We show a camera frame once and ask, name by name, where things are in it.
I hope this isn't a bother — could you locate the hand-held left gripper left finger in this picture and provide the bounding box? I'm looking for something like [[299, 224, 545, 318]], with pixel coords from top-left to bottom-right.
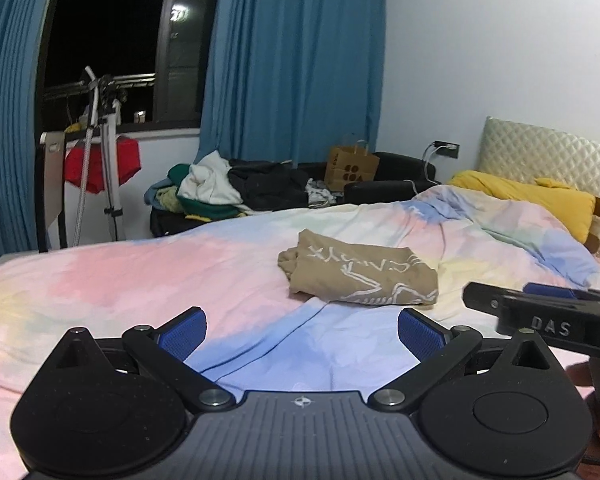
[[45, 306, 237, 411]]

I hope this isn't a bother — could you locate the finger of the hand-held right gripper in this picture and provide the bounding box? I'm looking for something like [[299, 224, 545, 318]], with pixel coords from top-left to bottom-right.
[[462, 282, 527, 318], [522, 282, 600, 307]]

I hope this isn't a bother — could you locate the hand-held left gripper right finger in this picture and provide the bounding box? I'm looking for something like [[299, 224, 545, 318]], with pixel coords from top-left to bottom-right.
[[367, 307, 556, 411]]

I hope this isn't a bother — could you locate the tan T-shirt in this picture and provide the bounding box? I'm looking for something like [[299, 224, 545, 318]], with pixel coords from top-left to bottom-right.
[[278, 229, 440, 307]]

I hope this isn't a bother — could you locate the pile of clothes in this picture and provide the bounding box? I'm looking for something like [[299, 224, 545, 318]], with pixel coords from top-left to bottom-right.
[[167, 162, 251, 218]]

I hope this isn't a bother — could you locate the person's right hand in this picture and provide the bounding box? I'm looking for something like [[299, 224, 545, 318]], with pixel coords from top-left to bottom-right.
[[565, 360, 600, 461]]

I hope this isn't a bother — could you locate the pastel tie-dye blanket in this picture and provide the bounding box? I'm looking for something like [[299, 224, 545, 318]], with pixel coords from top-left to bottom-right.
[[0, 185, 600, 480]]

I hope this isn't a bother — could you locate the yellow plush pillow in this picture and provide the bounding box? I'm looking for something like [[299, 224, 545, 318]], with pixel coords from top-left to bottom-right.
[[447, 170, 600, 253]]

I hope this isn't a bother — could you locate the yellow-green garment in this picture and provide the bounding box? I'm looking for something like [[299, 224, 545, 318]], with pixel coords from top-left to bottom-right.
[[155, 187, 181, 211]]

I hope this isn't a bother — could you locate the quilted headboard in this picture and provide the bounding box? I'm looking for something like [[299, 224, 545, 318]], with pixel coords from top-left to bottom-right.
[[476, 116, 600, 211]]

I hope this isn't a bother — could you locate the blue-grey garment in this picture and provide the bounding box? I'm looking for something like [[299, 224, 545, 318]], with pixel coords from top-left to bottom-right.
[[145, 180, 173, 206]]

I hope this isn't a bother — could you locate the black sofa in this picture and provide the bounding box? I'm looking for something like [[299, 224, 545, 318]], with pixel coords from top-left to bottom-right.
[[150, 151, 438, 238]]

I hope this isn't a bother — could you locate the white garment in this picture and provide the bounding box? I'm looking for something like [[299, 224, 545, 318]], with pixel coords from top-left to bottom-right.
[[177, 151, 243, 206]]

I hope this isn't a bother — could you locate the patterned grey cloth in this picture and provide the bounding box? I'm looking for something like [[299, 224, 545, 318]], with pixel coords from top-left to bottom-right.
[[306, 178, 338, 207]]

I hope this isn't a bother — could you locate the brown paper bag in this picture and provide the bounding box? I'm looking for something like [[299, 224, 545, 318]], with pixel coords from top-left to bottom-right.
[[325, 134, 381, 192]]

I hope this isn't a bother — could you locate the red garment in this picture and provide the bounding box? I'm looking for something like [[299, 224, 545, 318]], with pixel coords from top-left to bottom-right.
[[64, 135, 142, 196]]

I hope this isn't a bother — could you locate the garment steamer stand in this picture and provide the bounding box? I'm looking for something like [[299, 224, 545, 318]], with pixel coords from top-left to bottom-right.
[[72, 66, 126, 248]]

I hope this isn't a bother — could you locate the silver folding board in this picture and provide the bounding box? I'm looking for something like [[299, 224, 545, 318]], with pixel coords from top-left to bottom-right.
[[36, 131, 68, 253]]

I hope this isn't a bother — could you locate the blue curtain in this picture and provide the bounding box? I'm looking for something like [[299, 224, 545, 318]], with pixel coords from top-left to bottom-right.
[[198, 0, 386, 163], [0, 0, 63, 266]]

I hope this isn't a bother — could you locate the dark window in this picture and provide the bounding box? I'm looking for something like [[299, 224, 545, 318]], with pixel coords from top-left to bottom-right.
[[35, 0, 226, 133]]

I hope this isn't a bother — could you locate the white charging cable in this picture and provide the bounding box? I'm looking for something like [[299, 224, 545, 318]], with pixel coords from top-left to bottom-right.
[[407, 142, 438, 194]]

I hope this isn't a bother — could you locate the metal balcony rail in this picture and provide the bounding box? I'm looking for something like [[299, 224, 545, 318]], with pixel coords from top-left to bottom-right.
[[42, 74, 157, 95]]

